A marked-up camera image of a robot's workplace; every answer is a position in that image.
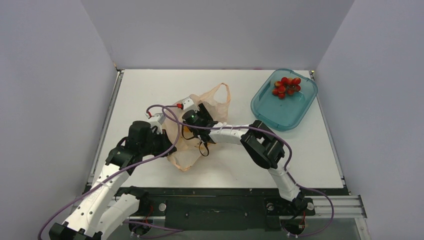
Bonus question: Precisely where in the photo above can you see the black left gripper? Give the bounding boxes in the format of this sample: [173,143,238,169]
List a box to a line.
[140,129,177,158]

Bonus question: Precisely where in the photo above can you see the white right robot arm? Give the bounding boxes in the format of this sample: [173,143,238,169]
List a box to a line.
[182,108,308,214]

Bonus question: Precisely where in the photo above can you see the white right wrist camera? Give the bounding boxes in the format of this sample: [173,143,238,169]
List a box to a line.
[175,97,199,112]

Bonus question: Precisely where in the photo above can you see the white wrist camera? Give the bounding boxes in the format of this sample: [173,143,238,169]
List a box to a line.
[175,97,199,112]
[145,112,166,135]

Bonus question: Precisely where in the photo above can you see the teal plastic tray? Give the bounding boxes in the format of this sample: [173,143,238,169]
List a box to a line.
[250,68,318,132]

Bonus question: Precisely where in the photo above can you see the red fake grape bunch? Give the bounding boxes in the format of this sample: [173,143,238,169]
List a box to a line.
[271,77,302,99]

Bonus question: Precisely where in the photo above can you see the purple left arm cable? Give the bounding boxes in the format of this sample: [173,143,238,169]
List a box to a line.
[37,104,185,240]

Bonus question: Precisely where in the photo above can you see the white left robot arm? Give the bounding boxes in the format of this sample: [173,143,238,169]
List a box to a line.
[48,117,176,240]

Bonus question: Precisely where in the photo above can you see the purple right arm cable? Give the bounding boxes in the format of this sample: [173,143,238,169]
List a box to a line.
[161,105,335,239]

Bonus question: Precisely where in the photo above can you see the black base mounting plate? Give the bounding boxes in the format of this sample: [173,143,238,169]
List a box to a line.
[82,187,349,232]

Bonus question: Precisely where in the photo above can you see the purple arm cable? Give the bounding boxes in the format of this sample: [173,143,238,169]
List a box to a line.
[161,105,335,239]
[37,104,185,240]

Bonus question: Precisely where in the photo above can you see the orange translucent plastic bag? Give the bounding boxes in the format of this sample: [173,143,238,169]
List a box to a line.
[162,82,231,172]

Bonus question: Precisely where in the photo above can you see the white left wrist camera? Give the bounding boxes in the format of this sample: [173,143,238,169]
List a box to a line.
[145,112,166,135]

